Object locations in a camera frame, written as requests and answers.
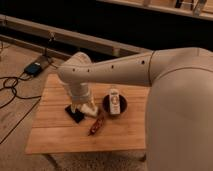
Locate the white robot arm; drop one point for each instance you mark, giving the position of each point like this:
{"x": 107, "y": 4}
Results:
{"x": 179, "y": 108}

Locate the wooden table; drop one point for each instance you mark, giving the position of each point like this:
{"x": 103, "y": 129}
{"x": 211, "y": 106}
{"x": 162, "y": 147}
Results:
{"x": 53, "y": 131}

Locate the dark round bowl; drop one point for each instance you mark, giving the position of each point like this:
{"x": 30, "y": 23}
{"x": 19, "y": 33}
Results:
{"x": 106, "y": 105}

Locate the white sponge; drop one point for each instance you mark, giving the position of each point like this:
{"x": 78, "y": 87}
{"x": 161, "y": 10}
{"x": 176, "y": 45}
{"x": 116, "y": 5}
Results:
{"x": 91, "y": 111}

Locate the red brown small tool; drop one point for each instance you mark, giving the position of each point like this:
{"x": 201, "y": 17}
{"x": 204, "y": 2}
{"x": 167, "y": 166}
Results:
{"x": 97, "y": 125}

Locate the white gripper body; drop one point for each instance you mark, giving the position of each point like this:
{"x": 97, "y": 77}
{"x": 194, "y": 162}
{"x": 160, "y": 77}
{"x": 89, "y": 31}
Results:
{"x": 80, "y": 94}

